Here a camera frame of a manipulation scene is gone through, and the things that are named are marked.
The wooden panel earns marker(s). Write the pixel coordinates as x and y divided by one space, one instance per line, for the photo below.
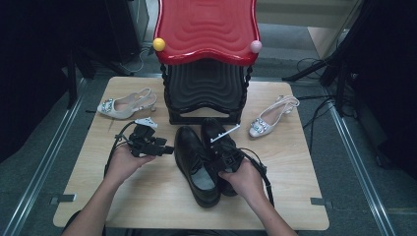
323 41

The metal floor rail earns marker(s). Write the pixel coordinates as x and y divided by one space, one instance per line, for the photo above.
42 160
360 170

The person's left hand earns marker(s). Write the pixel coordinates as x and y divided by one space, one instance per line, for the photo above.
123 165

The white jewelled slingback heel shoe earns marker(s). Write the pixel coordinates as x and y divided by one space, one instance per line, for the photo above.
123 113
262 126

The black cabinet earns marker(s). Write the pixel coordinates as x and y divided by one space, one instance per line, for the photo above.
124 26

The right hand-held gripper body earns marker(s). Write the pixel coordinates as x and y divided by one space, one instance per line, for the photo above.
227 157

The person's right hand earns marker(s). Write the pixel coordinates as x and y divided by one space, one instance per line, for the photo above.
249 180

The grey table bracket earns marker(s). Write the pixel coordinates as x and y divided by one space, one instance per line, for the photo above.
319 201
64 198

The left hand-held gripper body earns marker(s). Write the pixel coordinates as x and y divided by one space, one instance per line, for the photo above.
142 142

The black curtain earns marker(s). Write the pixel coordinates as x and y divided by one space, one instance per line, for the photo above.
390 82
32 65

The black tripod stand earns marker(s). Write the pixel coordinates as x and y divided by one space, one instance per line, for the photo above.
308 69

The red and black shoe rack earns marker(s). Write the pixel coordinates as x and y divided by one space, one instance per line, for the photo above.
206 29

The black metal stand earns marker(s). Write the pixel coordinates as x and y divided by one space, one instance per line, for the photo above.
72 85

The black leather shoe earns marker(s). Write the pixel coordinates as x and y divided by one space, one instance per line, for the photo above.
211 129
188 150

